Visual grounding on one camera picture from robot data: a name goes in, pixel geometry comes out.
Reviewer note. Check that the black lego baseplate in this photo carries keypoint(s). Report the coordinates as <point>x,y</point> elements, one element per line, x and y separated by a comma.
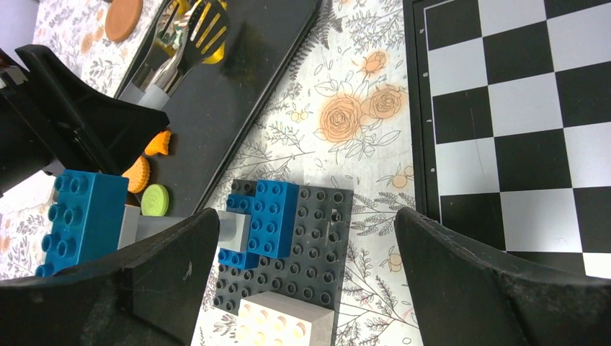
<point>314,268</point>

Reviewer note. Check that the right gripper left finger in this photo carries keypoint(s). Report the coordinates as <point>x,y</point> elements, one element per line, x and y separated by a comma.
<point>148,293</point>

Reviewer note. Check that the black serving tray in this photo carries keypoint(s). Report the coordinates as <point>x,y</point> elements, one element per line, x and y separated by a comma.
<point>215,106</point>

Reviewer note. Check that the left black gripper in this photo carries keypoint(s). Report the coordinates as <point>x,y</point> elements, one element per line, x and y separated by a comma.
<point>51,121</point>

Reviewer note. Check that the black white checkerboard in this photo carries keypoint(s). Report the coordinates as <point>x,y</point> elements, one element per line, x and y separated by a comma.
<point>511,124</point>

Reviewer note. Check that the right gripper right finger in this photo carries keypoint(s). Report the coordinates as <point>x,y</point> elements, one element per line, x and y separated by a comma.
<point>465,292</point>

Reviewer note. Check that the orange round biscuit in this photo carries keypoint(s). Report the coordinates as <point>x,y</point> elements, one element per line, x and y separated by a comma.
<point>138,175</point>

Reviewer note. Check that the green round cookie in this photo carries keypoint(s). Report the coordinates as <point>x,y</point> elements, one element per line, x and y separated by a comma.
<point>155,200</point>

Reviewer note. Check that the blue lego block stack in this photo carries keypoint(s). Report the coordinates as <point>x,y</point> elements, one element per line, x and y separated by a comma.
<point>87,218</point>

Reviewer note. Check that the light brown round coaster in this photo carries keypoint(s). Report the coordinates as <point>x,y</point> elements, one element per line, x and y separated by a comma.
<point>121,19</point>

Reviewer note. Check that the yellow cake slice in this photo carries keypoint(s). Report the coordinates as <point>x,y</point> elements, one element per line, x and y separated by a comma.
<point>198,32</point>

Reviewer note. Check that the silver tongs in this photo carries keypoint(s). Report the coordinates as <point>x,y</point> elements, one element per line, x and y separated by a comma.
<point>153,82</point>

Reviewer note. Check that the grey lego piece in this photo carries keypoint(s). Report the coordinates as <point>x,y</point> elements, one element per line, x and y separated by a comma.
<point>234,228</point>

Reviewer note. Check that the orange fish biscuit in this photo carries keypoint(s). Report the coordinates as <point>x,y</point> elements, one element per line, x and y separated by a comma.
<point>159,144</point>

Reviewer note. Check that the beige lego brick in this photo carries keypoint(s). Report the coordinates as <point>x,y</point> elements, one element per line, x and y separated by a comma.
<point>271,318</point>

